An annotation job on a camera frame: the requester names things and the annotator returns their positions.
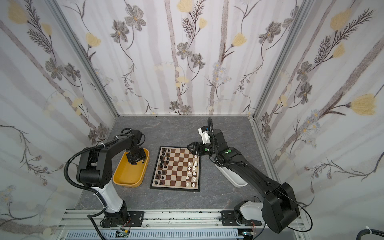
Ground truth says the yellow plastic tray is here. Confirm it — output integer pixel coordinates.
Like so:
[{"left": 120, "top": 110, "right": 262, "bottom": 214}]
[{"left": 113, "top": 148, "right": 150, "bottom": 188}]

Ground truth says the brown folding chess board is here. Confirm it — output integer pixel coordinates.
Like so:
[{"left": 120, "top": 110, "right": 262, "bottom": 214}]
[{"left": 150, "top": 146, "right": 201, "bottom": 192}]

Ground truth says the white plastic tray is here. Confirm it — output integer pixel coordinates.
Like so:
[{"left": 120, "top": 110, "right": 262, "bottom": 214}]
[{"left": 216, "top": 166, "right": 248, "bottom": 188}]

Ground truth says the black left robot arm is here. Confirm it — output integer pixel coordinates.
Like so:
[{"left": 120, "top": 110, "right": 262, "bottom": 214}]
[{"left": 76, "top": 128, "right": 150, "bottom": 228}]

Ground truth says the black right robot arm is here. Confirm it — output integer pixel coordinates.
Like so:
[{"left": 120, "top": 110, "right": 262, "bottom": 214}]
[{"left": 187, "top": 127, "right": 300, "bottom": 234}]

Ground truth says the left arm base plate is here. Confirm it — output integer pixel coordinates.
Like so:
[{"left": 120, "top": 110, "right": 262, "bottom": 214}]
[{"left": 100, "top": 211, "right": 145, "bottom": 228}]

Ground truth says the aluminium mounting rail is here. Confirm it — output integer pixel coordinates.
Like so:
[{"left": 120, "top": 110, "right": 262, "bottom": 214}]
[{"left": 56, "top": 208, "right": 305, "bottom": 232}]

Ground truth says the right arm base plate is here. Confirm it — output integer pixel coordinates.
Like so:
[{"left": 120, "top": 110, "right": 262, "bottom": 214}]
[{"left": 220, "top": 210, "right": 262, "bottom": 227}]

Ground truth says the black left corrugated cable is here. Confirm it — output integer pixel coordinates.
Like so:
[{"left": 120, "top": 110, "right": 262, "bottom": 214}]
[{"left": 63, "top": 140, "right": 121, "bottom": 240}]

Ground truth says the white slotted cable duct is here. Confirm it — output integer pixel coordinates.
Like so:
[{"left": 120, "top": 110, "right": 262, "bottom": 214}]
[{"left": 64, "top": 229, "right": 244, "bottom": 240}]

